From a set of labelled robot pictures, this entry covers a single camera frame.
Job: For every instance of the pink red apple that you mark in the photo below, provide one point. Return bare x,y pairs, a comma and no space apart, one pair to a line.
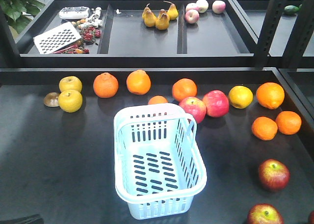
195,107
217,104

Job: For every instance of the light blue plastic basket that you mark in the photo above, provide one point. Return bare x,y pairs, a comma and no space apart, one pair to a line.
157,164

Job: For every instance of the small orange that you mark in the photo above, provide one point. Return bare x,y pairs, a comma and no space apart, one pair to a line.
264,128
157,100
288,122

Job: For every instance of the pink red apple left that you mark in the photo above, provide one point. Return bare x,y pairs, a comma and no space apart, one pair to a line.
195,107

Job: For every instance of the white perforated grater board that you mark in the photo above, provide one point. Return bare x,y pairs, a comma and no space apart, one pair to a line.
56,38

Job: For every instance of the pink peach apple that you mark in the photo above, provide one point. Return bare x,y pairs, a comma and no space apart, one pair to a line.
218,6
191,16
202,5

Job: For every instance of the small orange centre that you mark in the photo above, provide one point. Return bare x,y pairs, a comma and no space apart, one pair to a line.
157,100

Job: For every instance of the white electronic scale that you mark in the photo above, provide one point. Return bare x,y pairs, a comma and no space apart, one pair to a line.
72,13

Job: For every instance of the pile of cherry tomatoes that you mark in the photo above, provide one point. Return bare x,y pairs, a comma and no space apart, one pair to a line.
89,36

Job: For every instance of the small orange right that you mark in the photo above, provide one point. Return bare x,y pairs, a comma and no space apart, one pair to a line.
288,122

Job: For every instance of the yellow apple front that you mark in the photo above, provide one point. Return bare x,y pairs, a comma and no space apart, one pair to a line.
70,101

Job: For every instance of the green potted plant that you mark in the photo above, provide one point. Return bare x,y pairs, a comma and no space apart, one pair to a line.
19,13

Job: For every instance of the orange behind apples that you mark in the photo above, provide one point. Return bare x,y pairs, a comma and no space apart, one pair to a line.
184,88

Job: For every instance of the black rear display shelf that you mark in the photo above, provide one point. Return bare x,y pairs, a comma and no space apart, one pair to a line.
216,40

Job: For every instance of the black wood produce display table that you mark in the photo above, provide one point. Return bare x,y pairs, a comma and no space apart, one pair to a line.
70,157

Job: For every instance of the red apple middle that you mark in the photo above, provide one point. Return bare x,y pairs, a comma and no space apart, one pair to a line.
273,175

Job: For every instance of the black upright shelf post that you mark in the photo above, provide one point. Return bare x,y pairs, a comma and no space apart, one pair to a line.
293,56
272,17

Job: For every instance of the large orange right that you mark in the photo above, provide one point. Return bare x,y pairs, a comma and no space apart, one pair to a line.
270,95

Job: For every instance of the orange back left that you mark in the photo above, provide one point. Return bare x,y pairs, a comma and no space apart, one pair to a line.
105,85

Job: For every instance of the yellow orange fruit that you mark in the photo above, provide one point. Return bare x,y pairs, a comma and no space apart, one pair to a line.
240,97

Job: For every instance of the red apple front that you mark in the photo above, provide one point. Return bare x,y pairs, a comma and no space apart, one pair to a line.
264,213

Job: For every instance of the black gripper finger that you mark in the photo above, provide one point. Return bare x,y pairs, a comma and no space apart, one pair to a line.
33,219

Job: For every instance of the brown half fruit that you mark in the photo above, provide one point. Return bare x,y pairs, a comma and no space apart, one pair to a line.
51,99

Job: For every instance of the yellow apple back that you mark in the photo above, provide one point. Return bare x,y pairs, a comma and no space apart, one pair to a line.
70,83

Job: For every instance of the yellow apple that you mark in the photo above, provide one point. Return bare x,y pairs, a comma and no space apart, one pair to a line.
70,101
70,83

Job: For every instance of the green avocado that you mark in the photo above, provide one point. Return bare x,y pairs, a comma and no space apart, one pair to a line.
291,10

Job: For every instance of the brown pear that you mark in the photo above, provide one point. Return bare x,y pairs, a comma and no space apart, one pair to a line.
150,19
172,11
162,22
146,8

